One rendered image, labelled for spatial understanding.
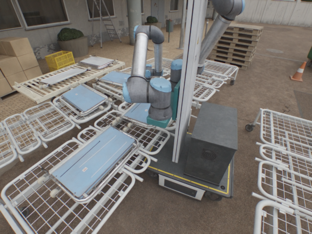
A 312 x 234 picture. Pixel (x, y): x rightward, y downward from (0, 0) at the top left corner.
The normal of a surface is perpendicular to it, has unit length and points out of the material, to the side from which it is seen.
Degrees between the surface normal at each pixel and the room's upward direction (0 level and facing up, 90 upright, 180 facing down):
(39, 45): 90
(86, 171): 4
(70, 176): 4
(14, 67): 90
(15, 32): 90
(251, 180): 0
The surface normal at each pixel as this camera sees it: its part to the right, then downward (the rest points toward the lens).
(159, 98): -0.04, 0.61
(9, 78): 0.92, 0.24
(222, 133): 0.00, -0.79
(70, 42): 0.24, 0.73
